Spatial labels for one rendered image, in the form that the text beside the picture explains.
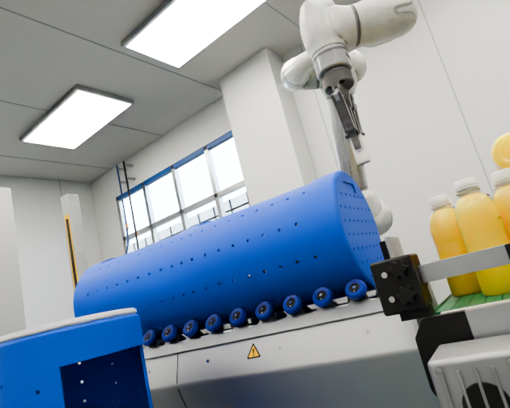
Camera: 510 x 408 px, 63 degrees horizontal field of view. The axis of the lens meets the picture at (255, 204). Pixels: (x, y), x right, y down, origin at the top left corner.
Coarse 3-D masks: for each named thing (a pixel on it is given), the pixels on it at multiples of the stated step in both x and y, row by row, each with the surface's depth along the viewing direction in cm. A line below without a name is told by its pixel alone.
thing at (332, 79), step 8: (328, 72) 101; (336, 72) 100; (344, 72) 100; (328, 80) 101; (336, 80) 99; (344, 80) 99; (352, 80) 100; (328, 88) 101; (336, 88) 99; (344, 88) 101; (344, 96) 99
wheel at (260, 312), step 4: (260, 304) 97; (264, 304) 97; (268, 304) 96; (256, 308) 97; (260, 308) 96; (264, 308) 96; (268, 308) 95; (272, 308) 95; (256, 312) 96; (260, 312) 96; (264, 312) 95; (268, 312) 94; (272, 312) 95; (256, 316) 96; (260, 316) 95; (264, 316) 94; (268, 316) 94; (260, 320) 96; (264, 320) 95
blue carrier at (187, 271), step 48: (288, 192) 99; (336, 192) 89; (192, 240) 107; (240, 240) 97; (288, 240) 90; (336, 240) 85; (96, 288) 121; (144, 288) 111; (192, 288) 103; (240, 288) 97; (288, 288) 93; (336, 288) 90
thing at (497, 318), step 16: (480, 304) 65; (496, 304) 63; (432, 320) 66; (448, 320) 65; (464, 320) 64; (480, 320) 63; (496, 320) 62; (416, 336) 67; (432, 336) 66; (448, 336) 65; (464, 336) 64; (480, 336) 63; (432, 352) 66; (432, 384) 66
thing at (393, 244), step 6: (384, 240) 90; (390, 240) 89; (396, 240) 94; (384, 246) 89; (390, 246) 88; (396, 246) 92; (384, 252) 89; (390, 252) 88; (396, 252) 90; (402, 252) 95
